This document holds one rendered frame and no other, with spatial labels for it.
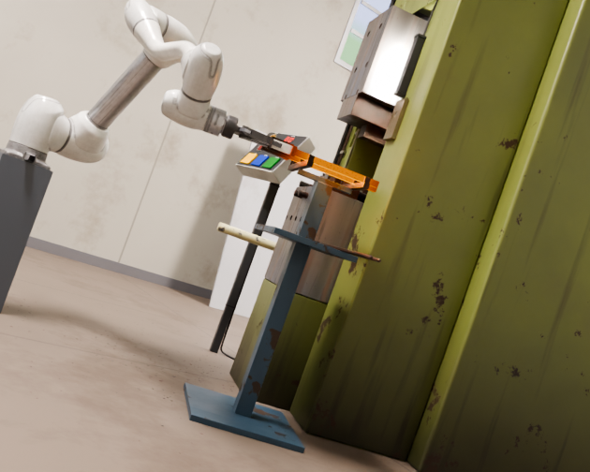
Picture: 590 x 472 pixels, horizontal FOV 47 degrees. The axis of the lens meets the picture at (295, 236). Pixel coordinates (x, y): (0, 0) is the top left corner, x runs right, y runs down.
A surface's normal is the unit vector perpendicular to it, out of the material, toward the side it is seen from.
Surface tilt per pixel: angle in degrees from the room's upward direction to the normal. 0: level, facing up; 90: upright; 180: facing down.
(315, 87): 90
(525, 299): 90
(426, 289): 90
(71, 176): 90
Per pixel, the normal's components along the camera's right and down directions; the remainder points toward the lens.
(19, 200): 0.54, 0.17
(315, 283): 0.25, 0.06
